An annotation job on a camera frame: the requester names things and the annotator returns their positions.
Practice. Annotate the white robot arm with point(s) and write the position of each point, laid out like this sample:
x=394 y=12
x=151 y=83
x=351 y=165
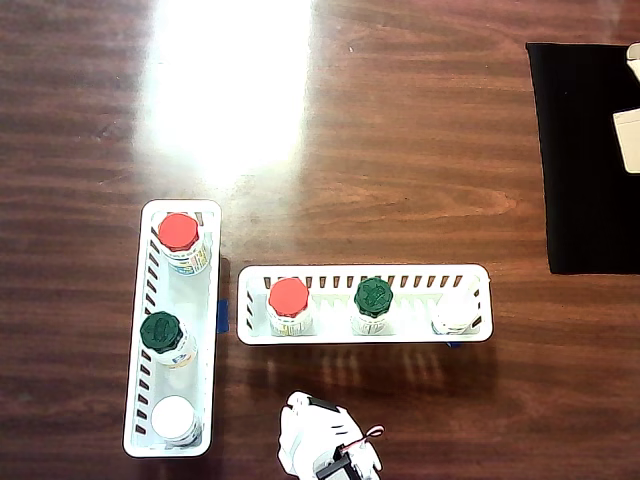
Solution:
x=310 y=435

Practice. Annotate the white plastic basket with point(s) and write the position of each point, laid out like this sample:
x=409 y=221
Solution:
x=330 y=330
x=172 y=300

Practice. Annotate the black cloth mat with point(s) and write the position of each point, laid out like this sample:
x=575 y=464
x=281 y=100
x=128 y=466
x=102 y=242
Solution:
x=580 y=175

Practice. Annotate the cardboard box with white labels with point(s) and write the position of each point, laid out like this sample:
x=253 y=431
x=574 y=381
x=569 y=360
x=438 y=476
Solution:
x=631 y=142

